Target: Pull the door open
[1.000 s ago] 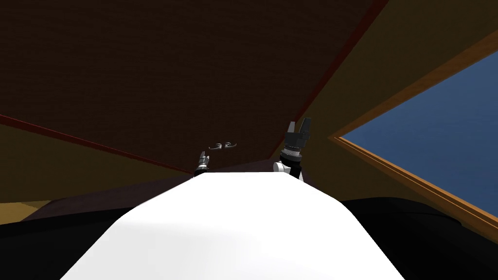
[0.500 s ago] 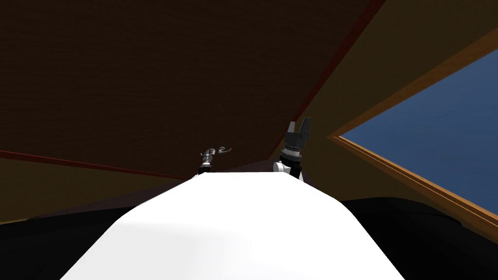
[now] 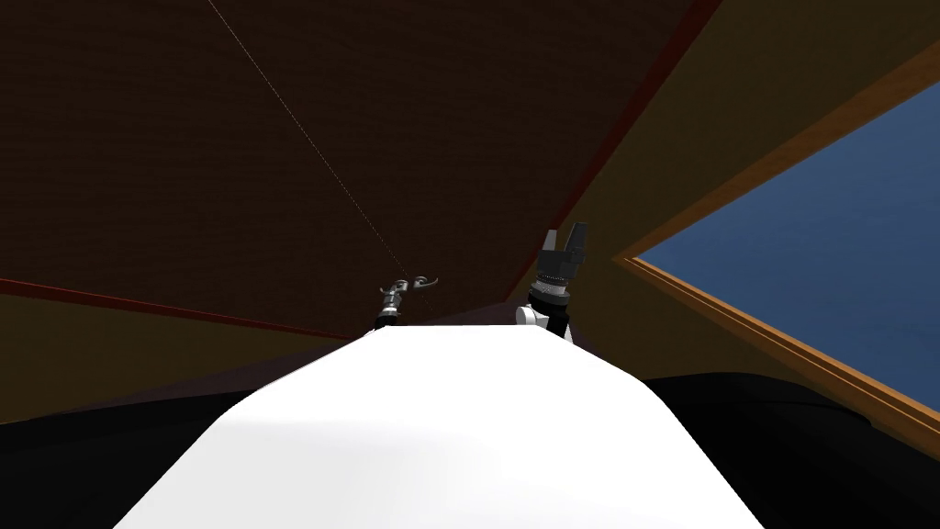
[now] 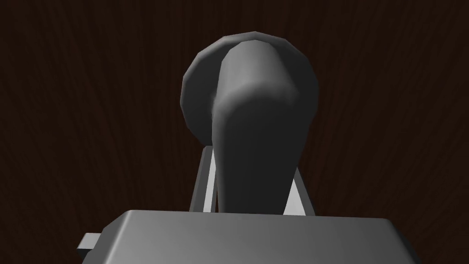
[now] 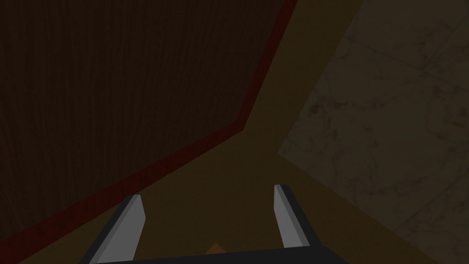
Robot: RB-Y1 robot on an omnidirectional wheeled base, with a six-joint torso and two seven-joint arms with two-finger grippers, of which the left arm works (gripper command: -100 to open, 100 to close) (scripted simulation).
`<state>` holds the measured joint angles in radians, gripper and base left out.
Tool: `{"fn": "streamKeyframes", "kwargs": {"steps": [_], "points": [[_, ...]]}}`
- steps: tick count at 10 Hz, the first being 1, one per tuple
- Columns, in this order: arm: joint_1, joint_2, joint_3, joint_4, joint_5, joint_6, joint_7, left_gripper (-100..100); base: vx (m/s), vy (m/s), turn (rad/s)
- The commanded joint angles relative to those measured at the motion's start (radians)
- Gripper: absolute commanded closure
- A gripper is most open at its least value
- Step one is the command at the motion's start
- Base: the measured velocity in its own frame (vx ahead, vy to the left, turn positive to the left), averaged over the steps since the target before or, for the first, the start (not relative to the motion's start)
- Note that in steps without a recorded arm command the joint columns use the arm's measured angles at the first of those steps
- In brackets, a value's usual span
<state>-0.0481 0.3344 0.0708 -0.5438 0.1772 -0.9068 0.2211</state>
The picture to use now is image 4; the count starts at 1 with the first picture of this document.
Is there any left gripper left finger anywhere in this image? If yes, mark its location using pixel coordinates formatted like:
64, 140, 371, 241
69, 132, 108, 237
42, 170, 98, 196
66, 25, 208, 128
189, 145, 219, 213

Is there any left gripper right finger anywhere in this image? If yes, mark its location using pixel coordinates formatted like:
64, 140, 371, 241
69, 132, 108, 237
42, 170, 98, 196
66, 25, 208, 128
283, 167, 316, 216

